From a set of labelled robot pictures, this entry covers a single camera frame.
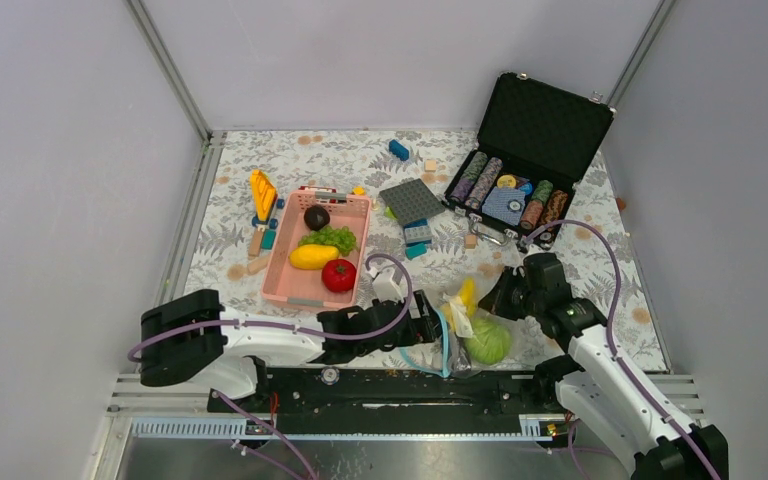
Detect clear zip top bag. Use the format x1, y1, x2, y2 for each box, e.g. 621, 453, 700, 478
398, 267, 526, 379

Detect teal toy block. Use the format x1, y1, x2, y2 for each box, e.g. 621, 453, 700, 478
405, 243, 427, 260

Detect yellow toy block stack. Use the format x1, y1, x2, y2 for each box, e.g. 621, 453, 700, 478
250, 170, 278, 224

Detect yellow fake mango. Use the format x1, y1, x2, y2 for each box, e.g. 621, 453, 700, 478
288, 244, 340, 270

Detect red fake apple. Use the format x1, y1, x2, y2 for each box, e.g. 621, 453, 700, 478
321, 259, 357, 293

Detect black poker chip case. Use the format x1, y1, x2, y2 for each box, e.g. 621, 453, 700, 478
441, 72, 616, 250

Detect poker chip on table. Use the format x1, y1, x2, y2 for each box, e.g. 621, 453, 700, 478
320, 367, 340, 385

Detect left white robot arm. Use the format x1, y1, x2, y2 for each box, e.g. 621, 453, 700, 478
127, 289, 448, 411

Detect green fake grapes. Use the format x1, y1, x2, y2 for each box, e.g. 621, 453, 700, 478
298, 225, 358, 257

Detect yellow fake banana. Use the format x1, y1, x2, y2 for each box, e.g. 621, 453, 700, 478
440, 276, 477, 328

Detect grey lego brick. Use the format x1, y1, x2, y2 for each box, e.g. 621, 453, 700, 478
403, 219, 433, 247

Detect pink plastic basket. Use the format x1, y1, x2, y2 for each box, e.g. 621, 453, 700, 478
260, 189, 371, 311

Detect blue toy brick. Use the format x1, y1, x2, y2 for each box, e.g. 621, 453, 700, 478
388, 140, 410, 161

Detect green fake cabbage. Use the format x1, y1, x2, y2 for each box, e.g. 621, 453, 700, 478
464, 317, 513, 366

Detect wooden plank block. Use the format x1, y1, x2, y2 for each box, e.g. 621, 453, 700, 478
246, 254, 271, 275

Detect dark fake plum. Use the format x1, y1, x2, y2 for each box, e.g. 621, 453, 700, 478
303, 205, 331, 231

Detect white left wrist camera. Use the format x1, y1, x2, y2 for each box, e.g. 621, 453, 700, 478
367, 265, 407, 302

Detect grey lego baseplate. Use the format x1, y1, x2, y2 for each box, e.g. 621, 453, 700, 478
379, 179, 445, 227

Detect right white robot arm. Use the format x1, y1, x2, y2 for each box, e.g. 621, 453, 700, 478
478, 253, 729, 479

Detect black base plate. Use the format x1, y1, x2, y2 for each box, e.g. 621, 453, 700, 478
233, 367, 571, 436

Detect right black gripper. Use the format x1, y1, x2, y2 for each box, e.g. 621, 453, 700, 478
477, 266, 545, 321

